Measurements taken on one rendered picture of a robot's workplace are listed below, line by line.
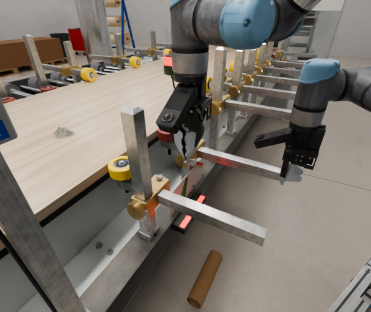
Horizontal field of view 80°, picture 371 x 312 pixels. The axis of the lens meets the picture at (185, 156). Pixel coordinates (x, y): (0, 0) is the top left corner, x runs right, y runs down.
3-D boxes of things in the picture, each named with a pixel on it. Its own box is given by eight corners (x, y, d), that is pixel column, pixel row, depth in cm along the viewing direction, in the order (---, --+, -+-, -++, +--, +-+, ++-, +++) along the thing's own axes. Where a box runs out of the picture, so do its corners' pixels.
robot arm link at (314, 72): (353, 62, 47) (313, 64, 47) (336, 112, 53) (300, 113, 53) (332, 57, 53) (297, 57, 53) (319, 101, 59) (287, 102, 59)
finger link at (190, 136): (204, 153, 60) (206, 122, 55) (195, 164, 56) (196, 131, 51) (194, 150, 61) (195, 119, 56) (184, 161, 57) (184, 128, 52)
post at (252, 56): (244, 127, 146) (257, 47, 120) (243, 130, 143) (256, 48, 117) (239, 127, 147) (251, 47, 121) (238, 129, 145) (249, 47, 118)
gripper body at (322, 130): (311, 173, 60) (326, 132, 53) (278, 164, 63) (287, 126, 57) (313, 158, 66) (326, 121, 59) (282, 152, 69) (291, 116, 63)
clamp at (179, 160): (204, 151, 85) (205, 139, 82) (187, 169, 75) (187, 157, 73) (191, 147, 87) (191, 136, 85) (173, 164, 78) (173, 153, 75)
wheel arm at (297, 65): (313, 68, 157) (314, 64, 155) (313, 69, 155) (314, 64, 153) (261, 63, 172) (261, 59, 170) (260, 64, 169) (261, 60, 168)
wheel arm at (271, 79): (308, 86, 120) (310, 79, 118) (308, 88, 118) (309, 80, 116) (221, 75, 140) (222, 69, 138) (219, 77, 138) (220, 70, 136)
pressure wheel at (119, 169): (137, 181, 74) (133, 151, 68) (142, 197, 68) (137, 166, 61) (113, 186, 72) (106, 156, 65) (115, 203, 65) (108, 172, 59)
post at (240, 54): (233, 141, 126) (245, 48, 100) (230, 143, 124) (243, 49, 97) (226, 140, 128) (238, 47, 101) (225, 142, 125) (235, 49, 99)
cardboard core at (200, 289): (223, 254, 130) (201, 303, 108) (222, 261, 134) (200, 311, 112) (210, 247, 133) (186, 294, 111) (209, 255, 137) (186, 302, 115)
